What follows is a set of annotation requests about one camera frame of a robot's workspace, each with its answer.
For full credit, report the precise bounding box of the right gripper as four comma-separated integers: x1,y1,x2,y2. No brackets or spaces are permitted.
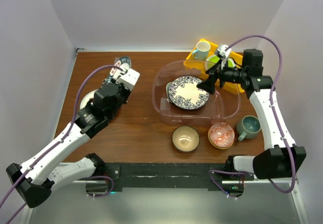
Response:
196,58,247,95

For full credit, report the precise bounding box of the teal rim lettered plate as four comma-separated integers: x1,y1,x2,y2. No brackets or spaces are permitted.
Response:
105,56,132,83

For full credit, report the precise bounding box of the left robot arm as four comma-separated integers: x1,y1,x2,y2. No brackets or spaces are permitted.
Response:
6,76,138,208

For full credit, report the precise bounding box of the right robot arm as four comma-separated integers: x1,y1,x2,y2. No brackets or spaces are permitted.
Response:
197,45,306,180

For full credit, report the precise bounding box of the clear plastic bin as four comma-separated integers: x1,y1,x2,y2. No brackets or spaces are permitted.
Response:
151,60,242,126

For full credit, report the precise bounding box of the yellow plastic tray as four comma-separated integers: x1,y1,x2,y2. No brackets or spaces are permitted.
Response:
183,39,245,94

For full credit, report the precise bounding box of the light blue mug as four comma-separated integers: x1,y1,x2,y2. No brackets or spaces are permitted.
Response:
192,41,211,61

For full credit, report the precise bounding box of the white flower plate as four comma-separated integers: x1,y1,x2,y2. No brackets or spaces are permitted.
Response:
79,90,96,109

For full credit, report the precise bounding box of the red patterned bowl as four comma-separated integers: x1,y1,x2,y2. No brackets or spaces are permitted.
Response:
208,122,235,149

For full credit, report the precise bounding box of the teal ceramic mug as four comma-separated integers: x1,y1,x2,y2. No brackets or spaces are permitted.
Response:
236,116,261,141

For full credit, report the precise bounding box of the cream black bowl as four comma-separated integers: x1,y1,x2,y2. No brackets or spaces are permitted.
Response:
172,126,200,153

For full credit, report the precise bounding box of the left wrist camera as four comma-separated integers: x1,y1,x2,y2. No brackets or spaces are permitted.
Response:
116,69,140,91

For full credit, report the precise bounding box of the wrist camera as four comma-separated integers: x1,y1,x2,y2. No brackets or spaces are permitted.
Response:
116,69,140,91
214,44,232,62

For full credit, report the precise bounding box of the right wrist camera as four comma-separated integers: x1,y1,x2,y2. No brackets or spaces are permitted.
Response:
214,44,232,62

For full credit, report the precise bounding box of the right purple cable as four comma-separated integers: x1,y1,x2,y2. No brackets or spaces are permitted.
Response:
226,34,297,193

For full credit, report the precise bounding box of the purple cable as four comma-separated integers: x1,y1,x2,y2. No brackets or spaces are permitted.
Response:
0,65,124,224
226,34,297,193

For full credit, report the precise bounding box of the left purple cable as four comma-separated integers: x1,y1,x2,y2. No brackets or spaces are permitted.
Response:
0,65,124,224

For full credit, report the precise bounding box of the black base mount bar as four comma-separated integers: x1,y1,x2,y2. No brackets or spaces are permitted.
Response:
85,162,253,193

